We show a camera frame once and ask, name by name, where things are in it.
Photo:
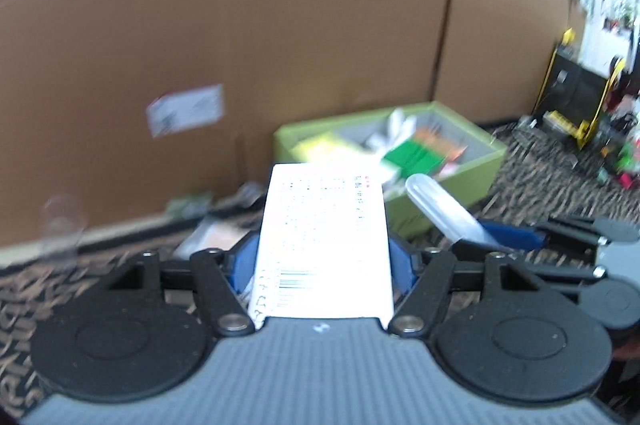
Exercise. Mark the clear plastic tube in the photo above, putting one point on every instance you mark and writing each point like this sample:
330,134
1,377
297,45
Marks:
440,205

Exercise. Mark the white crumpled plastic wrapper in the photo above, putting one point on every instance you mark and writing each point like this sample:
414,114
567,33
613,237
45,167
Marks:
395,127

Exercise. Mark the large brown cardboard sheet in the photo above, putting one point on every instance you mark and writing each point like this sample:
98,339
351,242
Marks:
150,5

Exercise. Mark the small dull green item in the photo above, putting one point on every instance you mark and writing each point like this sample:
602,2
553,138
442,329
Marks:
189,206

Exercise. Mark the orange packet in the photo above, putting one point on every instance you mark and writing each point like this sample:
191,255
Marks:
440,140

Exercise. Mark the light green storage box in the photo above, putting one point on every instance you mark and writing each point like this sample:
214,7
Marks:
475,175

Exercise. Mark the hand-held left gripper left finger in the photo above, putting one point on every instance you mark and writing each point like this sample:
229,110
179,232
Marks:
242,266

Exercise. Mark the white printed carton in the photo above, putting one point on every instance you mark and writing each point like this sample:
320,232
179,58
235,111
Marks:
322,245

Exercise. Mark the clear plastic cup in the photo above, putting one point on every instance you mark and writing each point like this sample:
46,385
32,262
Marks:
62,225

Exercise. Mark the brown patterned table cloth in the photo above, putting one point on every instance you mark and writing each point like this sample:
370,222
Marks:
540,172

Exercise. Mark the clear plastic bag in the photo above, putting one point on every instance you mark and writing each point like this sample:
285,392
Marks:
215,232

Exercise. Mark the black yellow framed machine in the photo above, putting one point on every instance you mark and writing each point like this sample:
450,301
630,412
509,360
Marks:
575,90

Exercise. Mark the white shipping label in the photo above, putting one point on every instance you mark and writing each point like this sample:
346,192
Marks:
186,110

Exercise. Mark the yellow green packet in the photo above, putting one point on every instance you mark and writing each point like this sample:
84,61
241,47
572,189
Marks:
320,148

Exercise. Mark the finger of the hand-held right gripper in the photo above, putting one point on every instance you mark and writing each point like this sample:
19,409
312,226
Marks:
560,274
510,235

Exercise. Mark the small green box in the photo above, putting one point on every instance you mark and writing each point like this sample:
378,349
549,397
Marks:
410,157

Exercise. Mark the colourful background clutter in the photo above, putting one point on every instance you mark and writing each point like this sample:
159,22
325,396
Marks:
625,145

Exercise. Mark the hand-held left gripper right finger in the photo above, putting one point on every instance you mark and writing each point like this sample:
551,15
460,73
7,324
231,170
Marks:
401,266

